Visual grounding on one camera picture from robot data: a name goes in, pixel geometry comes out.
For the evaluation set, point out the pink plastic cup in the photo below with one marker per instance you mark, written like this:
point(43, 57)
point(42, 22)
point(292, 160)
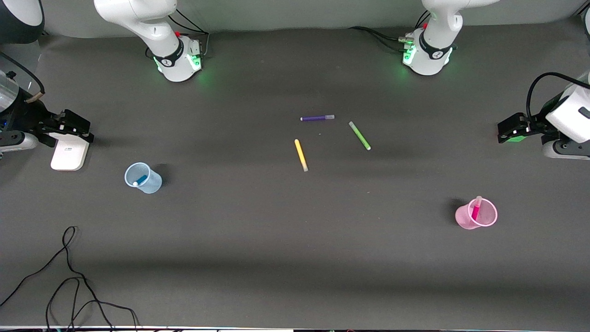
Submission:
point(465, 216)

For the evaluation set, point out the pink marker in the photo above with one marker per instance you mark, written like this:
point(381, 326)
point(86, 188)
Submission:
point(476, 210)

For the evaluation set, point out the light blue plastic cup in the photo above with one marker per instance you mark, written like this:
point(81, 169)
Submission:
point(150, 182)

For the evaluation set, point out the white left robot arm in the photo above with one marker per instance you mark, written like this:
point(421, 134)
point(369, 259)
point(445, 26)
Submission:
point(433, 50)

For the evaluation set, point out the green marker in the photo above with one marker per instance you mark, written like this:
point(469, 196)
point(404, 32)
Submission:
point(359, 135)

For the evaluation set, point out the yellow marker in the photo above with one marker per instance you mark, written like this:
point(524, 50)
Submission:
point(300, 154)

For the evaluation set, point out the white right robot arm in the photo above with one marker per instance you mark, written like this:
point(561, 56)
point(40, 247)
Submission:
point(156, 27)

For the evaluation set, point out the purple marker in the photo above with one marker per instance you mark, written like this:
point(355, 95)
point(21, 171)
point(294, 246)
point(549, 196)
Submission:
point(318, 118)

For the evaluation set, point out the multicolour puzzle cube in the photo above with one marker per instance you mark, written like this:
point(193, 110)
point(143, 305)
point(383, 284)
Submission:
point(515, 139)

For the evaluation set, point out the white power adapter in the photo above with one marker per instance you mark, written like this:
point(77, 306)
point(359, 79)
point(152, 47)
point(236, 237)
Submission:
point(69, 157)

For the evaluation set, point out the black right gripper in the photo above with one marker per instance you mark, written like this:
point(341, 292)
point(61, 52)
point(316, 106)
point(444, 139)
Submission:
point(33, 119)

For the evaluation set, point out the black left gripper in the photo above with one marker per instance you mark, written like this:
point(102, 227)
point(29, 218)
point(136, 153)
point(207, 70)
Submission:
point(536, 126)

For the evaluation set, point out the blue marker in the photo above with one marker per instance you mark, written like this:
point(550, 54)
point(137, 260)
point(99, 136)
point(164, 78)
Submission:
point(139, 180)

